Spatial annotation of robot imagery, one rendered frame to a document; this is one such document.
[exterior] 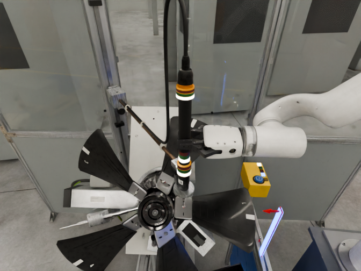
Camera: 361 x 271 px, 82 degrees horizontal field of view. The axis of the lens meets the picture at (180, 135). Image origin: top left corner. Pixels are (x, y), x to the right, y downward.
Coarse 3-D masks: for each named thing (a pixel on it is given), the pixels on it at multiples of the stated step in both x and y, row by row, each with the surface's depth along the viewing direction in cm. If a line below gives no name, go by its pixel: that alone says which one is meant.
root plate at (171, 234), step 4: (172, 224) 79; (164, 228) 76; (168, 228) 77; (172, 228) 78; (156, 232) 73; (160, 232) 74; (168, 232) 76; (172, 232) 78; (156, 236) 72; (160, 236) 73; (164, 236) 75; (168, 236) 76; (172, 236) 77; (156, 240) 72; (160, 240) 73; (164, 240) 74; (168, 240) 75; (160, 244) 72; (164, 244) 73
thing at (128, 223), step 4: (136, 216) 73; (128, 220) 73; (132, 220) 74; (136, 220) 75; (124, 224) 73; (128, 224) 74; (132, 224) 75; (140, 224) 77; (132, 228) 77; (136, 228) 78; (140, 228) 79
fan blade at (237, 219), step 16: (224, 192) 81; (240, 192) 81; (192, 208) 75; (208, 208) 75; (224, 208) 76; (240, 208) 77; (208, 224) 71; (224, 224) 72; (240, 224) 73; (240, 240) 70
